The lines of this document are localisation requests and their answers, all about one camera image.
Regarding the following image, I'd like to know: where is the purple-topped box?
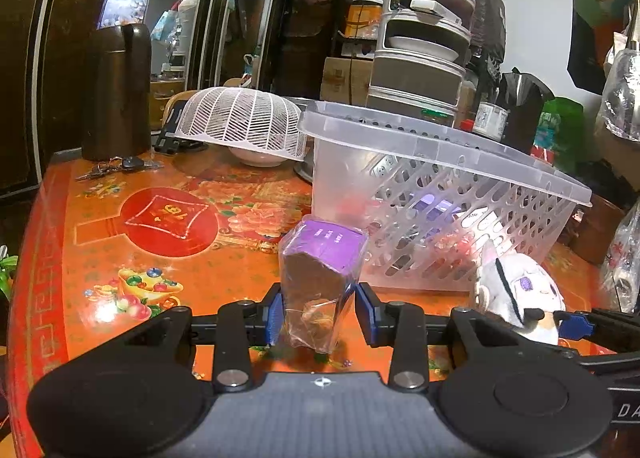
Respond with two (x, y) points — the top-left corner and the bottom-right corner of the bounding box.
(279, 215), (368, 354)

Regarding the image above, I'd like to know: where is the white mesh food cover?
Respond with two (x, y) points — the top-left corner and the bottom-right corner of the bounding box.
(175, 86), (307, 161)

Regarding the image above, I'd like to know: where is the dark wooden wardrobe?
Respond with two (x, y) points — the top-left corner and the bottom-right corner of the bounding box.
(1, 0), (349, 195)

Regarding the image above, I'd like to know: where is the hanging clear plastic bag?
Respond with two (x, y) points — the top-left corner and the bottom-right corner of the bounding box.
(599, 0), (639, 143)

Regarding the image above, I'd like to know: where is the clear plastic lattice basket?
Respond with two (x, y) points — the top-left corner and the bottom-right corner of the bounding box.
(299, 100), (591, 292)

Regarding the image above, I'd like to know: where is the key bunch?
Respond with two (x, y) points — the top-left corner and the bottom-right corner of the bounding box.
(76, 157), (164, 181)

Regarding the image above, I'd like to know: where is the tiered dish rack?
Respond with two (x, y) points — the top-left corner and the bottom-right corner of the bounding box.
(367, 0), (476, 126)

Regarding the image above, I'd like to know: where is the green shopping bag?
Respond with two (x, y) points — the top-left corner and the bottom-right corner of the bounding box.
(530, 97), (585, 174)

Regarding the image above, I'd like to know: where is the white bowl under cover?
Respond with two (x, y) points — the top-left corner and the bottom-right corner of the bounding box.
(229, 147), (286, 169)

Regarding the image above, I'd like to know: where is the white plush toy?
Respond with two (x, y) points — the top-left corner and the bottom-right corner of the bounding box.
(471, 241), (566, 345)

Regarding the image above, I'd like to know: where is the brown thermos flask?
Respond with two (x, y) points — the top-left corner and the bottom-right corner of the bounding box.
(81, 24), (152, 161)

